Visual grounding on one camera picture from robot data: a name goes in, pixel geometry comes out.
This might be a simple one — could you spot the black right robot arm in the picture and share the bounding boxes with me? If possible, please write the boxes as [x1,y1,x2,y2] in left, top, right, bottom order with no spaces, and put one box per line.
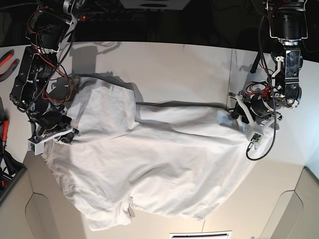
[9,0,85,145]

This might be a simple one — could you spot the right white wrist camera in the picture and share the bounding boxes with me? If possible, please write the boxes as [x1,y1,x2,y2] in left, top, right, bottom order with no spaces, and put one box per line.
[28,139,45,155]

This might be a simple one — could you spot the white t-shirt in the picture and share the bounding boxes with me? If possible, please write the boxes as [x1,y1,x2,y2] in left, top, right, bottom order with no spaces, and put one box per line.
[43,78,254,231]

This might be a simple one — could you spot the red handled tool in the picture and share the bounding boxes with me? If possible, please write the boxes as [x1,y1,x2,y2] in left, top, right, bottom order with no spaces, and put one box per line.
[0,116,9,154]

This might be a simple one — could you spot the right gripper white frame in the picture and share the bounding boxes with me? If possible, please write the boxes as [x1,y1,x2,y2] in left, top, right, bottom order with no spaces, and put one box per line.
[28,109,82,145]

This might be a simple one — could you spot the orange handled pliers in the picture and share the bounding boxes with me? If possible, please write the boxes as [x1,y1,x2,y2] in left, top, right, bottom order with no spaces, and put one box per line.
[0,49,20,82]

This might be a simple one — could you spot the black bag at left edge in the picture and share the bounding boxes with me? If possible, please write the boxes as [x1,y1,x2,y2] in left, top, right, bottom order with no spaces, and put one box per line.
[0,150,26,181]

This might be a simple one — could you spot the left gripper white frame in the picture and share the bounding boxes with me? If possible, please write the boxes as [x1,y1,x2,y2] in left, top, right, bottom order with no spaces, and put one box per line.
[228,91,283,134]

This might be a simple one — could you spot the white floor vent grille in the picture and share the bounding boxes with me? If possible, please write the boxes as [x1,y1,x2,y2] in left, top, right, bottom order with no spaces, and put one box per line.
[169,231,232,239]

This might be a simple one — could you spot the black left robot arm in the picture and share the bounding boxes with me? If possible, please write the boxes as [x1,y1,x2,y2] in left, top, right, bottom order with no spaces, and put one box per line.
[229,0,308,136]

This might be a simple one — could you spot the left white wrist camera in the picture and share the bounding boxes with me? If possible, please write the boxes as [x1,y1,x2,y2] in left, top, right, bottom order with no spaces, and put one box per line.
[246,128,269,150]

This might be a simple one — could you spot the black braided camera cable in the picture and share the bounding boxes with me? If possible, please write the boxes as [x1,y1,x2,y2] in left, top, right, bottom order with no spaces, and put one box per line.
[245,9,279,162]

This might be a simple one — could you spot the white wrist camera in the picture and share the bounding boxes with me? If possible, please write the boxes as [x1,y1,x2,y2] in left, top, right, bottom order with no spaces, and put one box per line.
[28,139,45,155]
[246,128,269,150]

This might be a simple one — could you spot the white power strip red switch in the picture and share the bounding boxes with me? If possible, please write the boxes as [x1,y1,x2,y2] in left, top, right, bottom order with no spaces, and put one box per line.
[79,12,136,21]

